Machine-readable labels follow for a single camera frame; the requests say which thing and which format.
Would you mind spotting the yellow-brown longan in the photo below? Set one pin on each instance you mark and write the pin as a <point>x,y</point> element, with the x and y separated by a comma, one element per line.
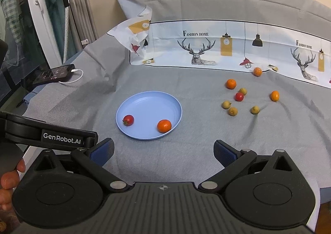
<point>242,91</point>
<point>232,111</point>
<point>226,104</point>
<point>255,109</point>

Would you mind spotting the white door frame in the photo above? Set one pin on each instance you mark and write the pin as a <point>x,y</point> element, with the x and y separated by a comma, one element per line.
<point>38,11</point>

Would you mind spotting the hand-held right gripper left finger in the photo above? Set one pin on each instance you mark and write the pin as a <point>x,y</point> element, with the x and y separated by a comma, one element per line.
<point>101,152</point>

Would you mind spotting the round orange tangerine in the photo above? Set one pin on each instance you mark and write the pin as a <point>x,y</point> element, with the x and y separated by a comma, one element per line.
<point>257,71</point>
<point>164,126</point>
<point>231,84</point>

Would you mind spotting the oval orange kumquat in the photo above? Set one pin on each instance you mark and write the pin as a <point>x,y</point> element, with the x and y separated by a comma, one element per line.
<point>275,96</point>

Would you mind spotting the red cherry tomato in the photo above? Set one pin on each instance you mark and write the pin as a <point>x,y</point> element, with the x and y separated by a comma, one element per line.
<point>239,96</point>
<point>128,120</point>

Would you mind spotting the grey curtain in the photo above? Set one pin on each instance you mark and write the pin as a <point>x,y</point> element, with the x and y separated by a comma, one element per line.
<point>80,16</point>

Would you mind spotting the white curtain clip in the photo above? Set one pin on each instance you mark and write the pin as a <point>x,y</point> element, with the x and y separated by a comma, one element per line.
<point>85,41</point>

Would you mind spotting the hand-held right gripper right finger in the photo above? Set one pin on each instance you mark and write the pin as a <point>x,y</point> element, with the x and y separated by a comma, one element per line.
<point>225,152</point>

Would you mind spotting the white deer printed cloth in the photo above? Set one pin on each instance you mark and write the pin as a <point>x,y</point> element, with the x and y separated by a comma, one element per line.
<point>168,50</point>

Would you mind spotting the black smartphone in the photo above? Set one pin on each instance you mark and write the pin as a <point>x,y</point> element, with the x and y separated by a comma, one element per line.
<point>51,73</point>

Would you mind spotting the person's left hand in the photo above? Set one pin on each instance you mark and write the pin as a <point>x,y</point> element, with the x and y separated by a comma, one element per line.
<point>9,181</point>

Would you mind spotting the blue mattress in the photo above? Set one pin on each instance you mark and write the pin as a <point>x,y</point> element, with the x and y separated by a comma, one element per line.
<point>32,95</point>

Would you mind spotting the plaid shirt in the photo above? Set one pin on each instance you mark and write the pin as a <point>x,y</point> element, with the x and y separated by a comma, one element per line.
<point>7,3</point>

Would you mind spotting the grey bed sheet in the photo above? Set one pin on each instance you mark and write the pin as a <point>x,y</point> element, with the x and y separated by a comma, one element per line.
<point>181,78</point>

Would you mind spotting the blue plastic plate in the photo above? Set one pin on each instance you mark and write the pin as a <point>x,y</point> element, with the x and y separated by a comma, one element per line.
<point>147,108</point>

